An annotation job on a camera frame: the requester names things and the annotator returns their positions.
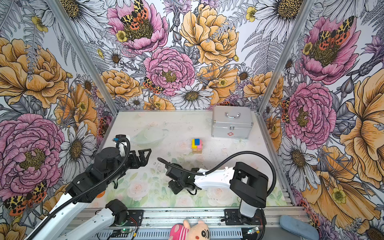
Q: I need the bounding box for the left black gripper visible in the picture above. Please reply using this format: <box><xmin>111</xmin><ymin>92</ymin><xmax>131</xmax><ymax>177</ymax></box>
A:
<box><xmin>105</xmin><ymin>149</ymin><xmax>152</xmax><ymax>184</ymax></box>

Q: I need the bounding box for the natural wood block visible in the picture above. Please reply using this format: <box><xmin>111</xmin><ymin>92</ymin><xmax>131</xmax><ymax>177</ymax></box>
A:
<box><xmin>192</xmin><ymin>148</ymin><xmax>203</xmax><ymax>154</ymax></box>

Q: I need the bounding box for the yellow wood block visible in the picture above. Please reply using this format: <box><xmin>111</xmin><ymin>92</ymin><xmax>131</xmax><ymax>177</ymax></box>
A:
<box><xmin>192</xmin><ymin>139</ymin><xmax>197</xmax><ymax>149</ymax></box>

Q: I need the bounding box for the pink wood block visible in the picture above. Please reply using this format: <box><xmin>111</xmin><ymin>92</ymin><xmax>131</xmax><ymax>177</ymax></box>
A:
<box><xmin>197</xmin><ymin>140</ymin><xmax>203</xmax><ymax>148</ymax></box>

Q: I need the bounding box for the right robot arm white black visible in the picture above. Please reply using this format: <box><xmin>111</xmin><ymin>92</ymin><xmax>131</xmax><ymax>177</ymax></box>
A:
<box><xmin>166</xmin><ymin>162</ymin><xmax>269</xmax><ymax>225</ymax></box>

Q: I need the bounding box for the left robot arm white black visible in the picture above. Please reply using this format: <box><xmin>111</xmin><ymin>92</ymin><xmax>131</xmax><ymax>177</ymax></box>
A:
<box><xmin>27</xmin><ymin>147</ymin><xmax>152</xmax><ymax>240</ymax></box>

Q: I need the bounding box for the pink plush pig toy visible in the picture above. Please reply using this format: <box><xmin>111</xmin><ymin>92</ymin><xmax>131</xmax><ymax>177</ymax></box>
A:
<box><xmin>168</xmin><ymin>220</ymin><xmax>212</xmax><ymax>240</ymax></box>

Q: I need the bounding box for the silver aluminium case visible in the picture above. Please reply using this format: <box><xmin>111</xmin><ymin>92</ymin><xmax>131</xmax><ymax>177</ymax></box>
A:
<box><xmin>212</xmin><ymin>106</ymin><xmax>254</xmax><ymax>139</ymax></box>

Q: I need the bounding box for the blue grey cushion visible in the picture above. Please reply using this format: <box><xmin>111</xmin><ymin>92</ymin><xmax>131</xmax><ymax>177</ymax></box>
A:
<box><xmin>280</xmin><ymin>215</ymin><xmax>320</xmax><ymax>240</ymax></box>

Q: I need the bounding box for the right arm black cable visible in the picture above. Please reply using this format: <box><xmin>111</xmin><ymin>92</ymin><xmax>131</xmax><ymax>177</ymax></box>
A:
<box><xmin>156</xmin><ymin>150</ymin><xmax>277</xmax><ymax>240</ymax></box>

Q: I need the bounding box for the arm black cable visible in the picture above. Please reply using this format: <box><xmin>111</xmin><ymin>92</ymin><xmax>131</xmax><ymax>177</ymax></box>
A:
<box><xmin>25</xmin><ymin>136</ymin><xmax>131</xmax><ymax>240</ymax></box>
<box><xmin>156</xmin><ymin>150</ymin><xmax>277</xmax><ymax>240</ymax></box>

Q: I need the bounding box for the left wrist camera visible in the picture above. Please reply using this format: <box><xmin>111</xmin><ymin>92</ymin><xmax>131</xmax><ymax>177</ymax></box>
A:
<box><xmin>113</xmin><ymin>135</ymin><xmax>131</xmax><ymax>157</ymax></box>

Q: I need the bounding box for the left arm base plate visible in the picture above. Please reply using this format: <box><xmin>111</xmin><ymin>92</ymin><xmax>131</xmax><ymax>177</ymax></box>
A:
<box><xmin>118</xmin><ymin>210</ymin><xmax>144</xmax><ymax>227</ymax></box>

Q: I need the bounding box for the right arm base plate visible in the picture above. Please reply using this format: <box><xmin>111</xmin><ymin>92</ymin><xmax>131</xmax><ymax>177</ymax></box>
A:
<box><xmin>221</xmin><ymin>209</ymin><xmax>267</xmax><ymax>226</ymax></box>

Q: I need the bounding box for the aluminium front rail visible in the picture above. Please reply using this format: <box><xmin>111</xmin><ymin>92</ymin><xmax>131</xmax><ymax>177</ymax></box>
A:
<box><xmin>50</xmin><ymin>206</ymin><xmax>310</xmax><ymax>240</ymax></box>

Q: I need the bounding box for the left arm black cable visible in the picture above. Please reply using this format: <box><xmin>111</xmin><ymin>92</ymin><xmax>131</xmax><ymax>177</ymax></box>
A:
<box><xmin>25</xmin><ymin>136</ymin><xmax>131</xmax><ymax>240</ymax></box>

